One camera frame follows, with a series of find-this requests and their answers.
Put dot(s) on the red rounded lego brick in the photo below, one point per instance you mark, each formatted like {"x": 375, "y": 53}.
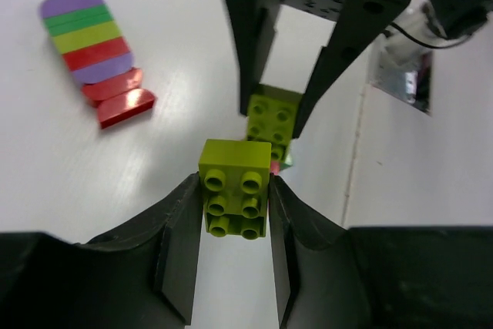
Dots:
{"x": 275, "y": 167}

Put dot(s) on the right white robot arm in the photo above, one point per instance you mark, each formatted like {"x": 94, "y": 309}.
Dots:
{"x": 444, "y": 20}

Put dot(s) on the lime green lego bricks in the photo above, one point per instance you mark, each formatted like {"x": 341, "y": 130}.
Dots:
{"x": 234, "y": 177}

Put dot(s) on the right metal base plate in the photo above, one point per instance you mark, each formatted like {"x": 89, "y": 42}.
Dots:
{"x": 410, "y": 83}

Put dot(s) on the multicolour lego tower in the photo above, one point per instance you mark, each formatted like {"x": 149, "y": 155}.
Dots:
{"x": 98, "y": 57}

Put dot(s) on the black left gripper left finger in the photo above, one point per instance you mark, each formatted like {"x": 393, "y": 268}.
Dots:
{"x": 140, "y": 274}

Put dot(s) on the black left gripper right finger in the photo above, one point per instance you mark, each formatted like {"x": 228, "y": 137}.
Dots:
{"x": 376, "y": 277}

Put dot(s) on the small green lego wedge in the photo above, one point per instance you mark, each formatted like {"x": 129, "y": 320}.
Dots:
{"x": 287, "y": 162}

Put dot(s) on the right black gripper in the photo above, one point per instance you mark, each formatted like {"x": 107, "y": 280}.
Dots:
{"x": 359, "y": 22}

